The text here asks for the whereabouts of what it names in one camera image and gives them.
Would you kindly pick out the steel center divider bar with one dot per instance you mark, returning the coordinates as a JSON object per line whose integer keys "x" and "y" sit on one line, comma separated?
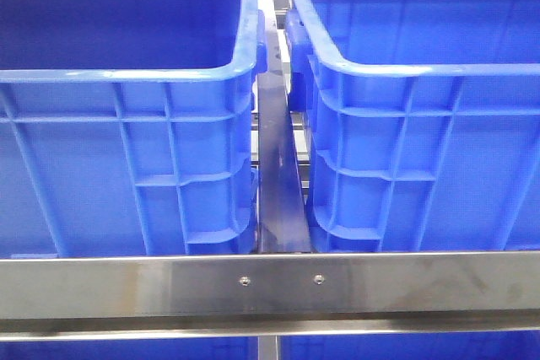
{"x": 283, "y": 226}

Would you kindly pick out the left blue plastic bin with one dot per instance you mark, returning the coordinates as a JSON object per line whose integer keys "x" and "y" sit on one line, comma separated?
{"x": 126, "y": 127}

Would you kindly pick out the blue plastic bin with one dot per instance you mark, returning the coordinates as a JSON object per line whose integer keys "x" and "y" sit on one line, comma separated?
{"x": 126, "y": 127}
{"x": 424, "y": 123}

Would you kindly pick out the right blue plastic bin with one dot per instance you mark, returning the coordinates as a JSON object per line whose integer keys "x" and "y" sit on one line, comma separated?
{"x": 424, "y": 123}

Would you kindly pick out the lower left blue bin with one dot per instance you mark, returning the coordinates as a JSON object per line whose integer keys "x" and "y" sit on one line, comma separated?
{"x": 188, "y": 348}

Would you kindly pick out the lower right blue bin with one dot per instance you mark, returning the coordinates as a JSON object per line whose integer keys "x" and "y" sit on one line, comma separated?
{"x": 453, "y": 345}

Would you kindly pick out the stainless steel front rail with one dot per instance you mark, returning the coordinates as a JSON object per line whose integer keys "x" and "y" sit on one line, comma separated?
{"x": 263, "y": 295}

